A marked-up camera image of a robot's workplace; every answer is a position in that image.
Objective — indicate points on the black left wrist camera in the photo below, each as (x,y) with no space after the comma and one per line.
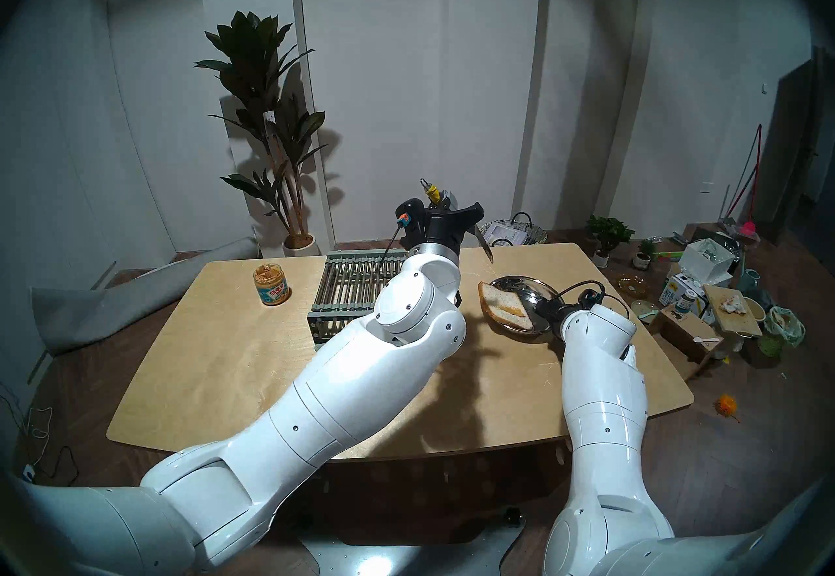
(409,216)

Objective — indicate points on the brown cardboard box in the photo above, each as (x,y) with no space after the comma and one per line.
(685,333)

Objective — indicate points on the pale green jug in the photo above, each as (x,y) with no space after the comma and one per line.
(753,281)

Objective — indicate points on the white plastic spoon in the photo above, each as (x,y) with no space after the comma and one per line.
(704,340)

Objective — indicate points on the bushy small potted plant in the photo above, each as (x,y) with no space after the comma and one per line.
(608,230)

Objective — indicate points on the grey metal dish rack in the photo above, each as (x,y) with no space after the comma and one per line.
(352,281)

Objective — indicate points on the open white box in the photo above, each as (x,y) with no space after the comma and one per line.
(698,261)

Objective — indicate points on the wooden board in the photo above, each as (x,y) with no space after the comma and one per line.
(717,320)

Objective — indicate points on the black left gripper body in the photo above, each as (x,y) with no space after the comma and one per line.
(442,234)

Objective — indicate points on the amber glass bowl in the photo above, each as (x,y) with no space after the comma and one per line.
(633,286)

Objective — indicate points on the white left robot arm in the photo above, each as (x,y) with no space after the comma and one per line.
(339,405)

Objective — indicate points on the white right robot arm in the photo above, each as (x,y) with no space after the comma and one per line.
(600,418)

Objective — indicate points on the stainless steel bowl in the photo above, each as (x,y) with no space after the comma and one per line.
(522,286)

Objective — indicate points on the rolled grey mat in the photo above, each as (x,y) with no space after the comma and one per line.
(98,307)

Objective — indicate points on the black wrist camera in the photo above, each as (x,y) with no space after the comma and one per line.
(590,299)
(409,216)

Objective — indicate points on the crumpled white tissue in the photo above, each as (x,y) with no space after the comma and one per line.
(732,304)

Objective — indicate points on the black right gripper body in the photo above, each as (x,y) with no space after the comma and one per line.
(554,312)

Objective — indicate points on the open peanut butter jar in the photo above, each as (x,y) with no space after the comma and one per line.
(272,289)

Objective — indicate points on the tall potted leafy plant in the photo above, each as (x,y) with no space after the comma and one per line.
(251,52)

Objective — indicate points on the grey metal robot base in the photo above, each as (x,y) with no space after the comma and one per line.
(417,555)

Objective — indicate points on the pale ceramic plate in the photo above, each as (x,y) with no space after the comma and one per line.
(649,310)

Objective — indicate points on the white power strip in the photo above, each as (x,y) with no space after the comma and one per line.
(26,475)

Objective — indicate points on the orange ball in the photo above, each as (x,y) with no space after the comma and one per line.
(726,405)

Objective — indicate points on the green yellow stick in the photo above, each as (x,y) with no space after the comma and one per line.
(672,253)

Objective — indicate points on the printed white carton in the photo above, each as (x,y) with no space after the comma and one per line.
(675,291)

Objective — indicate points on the white bread slice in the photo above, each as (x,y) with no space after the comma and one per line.
(505,307)

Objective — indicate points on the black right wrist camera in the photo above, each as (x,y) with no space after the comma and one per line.
(590,299)

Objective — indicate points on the tiny potted plant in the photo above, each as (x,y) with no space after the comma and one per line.
(646,248)

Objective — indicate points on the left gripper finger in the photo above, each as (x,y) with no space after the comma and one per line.
(442,202)
(466,212)

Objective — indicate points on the dark door panel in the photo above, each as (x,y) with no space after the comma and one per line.
(799,144)

